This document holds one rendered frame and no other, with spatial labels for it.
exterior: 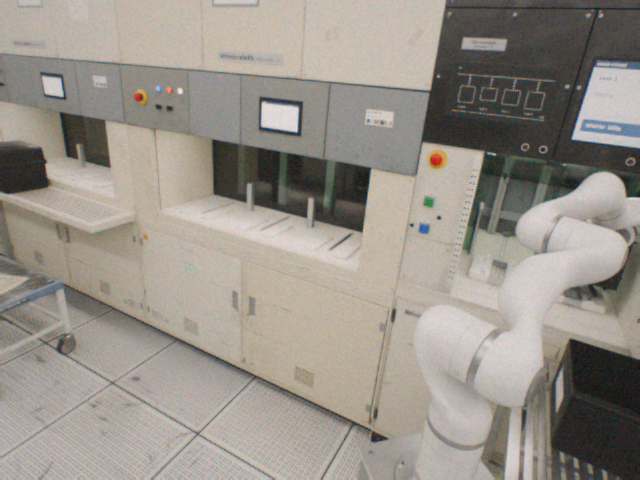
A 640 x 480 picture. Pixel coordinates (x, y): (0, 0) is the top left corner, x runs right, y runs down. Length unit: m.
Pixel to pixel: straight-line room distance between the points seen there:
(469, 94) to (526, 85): 0.16
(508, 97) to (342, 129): 0.56
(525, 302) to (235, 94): 1.35
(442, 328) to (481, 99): 0.82
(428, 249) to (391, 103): 0.53
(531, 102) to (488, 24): 0.26
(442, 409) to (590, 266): 0.42
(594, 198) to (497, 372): 0.51
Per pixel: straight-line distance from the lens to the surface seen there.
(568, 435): 1.22
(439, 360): 0.78
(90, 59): 2.46
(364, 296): 1.65
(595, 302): 1.76
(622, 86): 1.38
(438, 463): 0.92
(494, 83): 1.37
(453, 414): 0.84
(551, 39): 1.37
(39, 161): 2.95
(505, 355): 0.74
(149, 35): 2.11
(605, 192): 1.09
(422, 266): 1.52
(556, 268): 0.92
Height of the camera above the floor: 1.57
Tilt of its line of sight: 22 degrees down
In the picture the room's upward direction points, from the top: 5 degrees clockwise
